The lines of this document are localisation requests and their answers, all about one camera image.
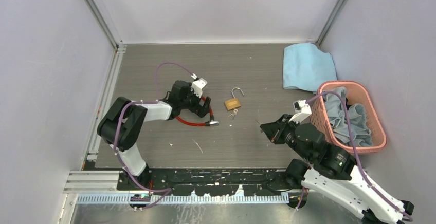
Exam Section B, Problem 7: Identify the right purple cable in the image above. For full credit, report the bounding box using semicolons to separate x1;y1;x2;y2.
305;90;413;222

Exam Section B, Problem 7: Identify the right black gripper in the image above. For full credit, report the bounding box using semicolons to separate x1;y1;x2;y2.
260;113;312;161

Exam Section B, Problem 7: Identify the light blue cloth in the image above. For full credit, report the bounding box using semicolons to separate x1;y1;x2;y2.
283;43;337;92

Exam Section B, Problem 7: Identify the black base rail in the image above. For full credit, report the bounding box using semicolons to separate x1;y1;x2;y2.
117;167;319;197

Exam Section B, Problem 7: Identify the purple cable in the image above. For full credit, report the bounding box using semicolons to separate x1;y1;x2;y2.
305;90;413;222
112;62;196;196

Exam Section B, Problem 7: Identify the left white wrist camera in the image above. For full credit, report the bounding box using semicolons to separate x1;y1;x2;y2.
191;78;208;98

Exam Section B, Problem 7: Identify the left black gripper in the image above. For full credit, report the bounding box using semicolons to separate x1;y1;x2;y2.
179;83;210;117

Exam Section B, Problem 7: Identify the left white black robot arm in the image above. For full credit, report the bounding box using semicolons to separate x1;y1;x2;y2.
97;78;211;190

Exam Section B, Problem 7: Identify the red rubber ring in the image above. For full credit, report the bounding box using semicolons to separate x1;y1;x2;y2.
175;96;220;128

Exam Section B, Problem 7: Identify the pink plastic basket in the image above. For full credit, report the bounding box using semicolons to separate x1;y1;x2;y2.
310;81;387;154

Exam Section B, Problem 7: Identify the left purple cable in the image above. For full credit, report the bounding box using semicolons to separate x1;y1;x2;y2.
112;62;196;196

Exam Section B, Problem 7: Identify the grey-blue cloth in basket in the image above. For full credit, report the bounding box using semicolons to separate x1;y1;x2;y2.
323;94;373;147

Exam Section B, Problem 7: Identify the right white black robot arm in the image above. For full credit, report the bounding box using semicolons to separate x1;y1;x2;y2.
260;114;414;223

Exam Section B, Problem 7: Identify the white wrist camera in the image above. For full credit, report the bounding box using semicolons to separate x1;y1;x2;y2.
290;100;312;123
191;78;208;98

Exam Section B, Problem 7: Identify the white slotted cable duct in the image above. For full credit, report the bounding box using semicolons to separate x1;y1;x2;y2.
76;193;289;205

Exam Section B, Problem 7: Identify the brass padlock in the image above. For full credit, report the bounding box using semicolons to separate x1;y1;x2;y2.
224;87;245;111

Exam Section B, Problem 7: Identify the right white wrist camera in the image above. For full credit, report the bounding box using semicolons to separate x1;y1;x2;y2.
290;100;312;123

